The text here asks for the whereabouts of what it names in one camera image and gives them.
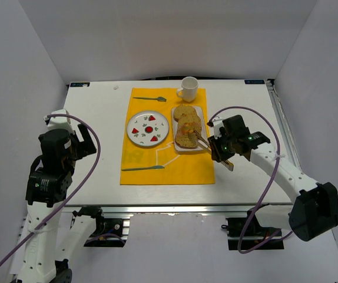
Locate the yellow cloth placemat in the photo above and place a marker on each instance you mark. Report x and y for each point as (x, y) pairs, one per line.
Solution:
(188, 168)

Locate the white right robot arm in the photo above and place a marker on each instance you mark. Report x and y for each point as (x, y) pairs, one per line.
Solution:
(314, 205)

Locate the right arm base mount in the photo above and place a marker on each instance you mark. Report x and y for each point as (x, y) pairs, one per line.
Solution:
(236, 217)

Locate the right side aluminium rail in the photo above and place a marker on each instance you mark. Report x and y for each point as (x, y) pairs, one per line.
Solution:
(283, 123)

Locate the teal knife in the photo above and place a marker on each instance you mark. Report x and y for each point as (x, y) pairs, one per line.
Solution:
(143, 168)

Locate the white mug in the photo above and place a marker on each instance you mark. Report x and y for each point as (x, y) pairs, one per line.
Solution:
(188, 89)

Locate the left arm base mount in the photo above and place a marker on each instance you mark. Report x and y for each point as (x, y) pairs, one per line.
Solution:
(109, 232)

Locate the orange topped bread slice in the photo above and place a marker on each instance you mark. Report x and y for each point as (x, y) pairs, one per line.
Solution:
(184, 129)

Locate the teal fork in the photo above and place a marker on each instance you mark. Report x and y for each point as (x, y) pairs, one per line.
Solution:
(160, 99)

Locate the front bread slice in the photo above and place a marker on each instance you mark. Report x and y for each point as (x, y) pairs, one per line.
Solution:
(186, 141)

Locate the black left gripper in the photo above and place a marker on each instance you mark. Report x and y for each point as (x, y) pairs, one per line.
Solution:
(85, 141)

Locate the rear bread slice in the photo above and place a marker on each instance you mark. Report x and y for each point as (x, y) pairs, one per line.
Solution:
(183, 110)

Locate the round watermelon pattern plate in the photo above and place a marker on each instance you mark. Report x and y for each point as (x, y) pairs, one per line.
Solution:
(147, 128)

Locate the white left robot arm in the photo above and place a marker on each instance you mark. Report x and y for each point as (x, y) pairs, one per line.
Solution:
(66, 141)

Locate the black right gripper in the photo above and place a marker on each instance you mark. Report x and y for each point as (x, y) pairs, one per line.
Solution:
(218, 148)

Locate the aluminium table edge rail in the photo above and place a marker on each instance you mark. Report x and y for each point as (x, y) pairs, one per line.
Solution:
(220, 208)

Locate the middle bread slice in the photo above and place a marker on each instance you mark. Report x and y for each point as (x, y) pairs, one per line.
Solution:
(189, 119)

